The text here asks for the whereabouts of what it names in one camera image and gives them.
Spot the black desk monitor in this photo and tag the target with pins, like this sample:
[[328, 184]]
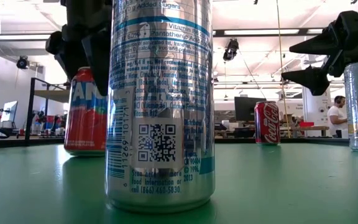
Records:
[[244, 109]]

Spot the black ceiling spotlight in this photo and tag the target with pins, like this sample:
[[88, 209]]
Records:
[[22, 63], [230, 49]]

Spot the red Coca-Cola can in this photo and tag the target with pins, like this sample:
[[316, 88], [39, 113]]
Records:
[[267, 124]]

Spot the person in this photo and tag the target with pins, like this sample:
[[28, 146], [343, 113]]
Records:
[[334, 116]]

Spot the black ceiling light rail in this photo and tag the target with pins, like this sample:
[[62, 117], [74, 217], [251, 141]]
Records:
[[302, 31]]

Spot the small red box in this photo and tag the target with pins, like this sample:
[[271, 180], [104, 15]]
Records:
[[306, 124]]

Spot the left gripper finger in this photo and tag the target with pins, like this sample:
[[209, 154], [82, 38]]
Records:
[[67, 53], [101, 62]]

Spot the red Fanta strawberry can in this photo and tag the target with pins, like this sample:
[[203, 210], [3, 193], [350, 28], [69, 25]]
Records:
[[84, 124]]

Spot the blue silver Red Bull can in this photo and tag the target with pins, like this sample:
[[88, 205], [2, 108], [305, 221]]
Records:
[[160, 109]]

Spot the silver desk monitor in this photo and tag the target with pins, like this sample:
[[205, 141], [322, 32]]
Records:
[[9, 111]]

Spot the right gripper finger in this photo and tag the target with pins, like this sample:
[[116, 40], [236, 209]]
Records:
[[322, 43], [314, 79]]

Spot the white round pillar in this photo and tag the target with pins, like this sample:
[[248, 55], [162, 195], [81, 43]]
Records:
[[317, 112]]

